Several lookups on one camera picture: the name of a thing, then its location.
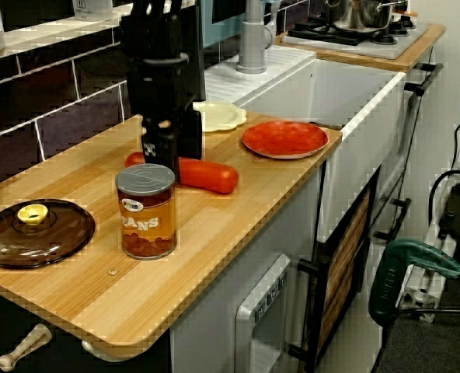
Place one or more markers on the grey toy faucet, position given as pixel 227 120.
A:
pixel 251 46

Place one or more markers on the cream flower-shaped plate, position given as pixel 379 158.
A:
pixel 220 116

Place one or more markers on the cream wooden hook peg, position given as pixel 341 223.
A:
pixel 24 347
pixel 98 349

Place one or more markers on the beans can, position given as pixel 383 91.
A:
pixel 146 217

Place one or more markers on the red toy sausage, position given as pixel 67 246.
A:
pixel 210 176

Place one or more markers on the dark grey upright panel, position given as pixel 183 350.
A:
pixel 199 39

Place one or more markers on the white appliance front panel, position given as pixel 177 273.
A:
pixel 263 311

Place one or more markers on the brown lid with yellow knob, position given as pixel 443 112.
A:
pixel 39 241

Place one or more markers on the steel cooking pot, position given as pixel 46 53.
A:
pixel 362 15

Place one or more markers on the black framed oven door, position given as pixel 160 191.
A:
pixel 342 272

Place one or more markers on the toy stove top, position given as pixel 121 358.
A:
pixel 323 33

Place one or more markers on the teal plastic bin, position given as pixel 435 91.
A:
pixel 224 17

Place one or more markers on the white kitchen cabinet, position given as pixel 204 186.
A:
pixel 214 311

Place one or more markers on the green power drill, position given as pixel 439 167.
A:
pixel 408 260

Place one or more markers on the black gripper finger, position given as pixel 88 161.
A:
pixel 192 136
pixel 160 149

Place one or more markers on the red round plate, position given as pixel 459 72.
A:
pixel 284 140

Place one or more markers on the aluminium profile rail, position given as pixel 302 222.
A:
pixel 420 287

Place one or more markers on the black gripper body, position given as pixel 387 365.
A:
pixel 164 89

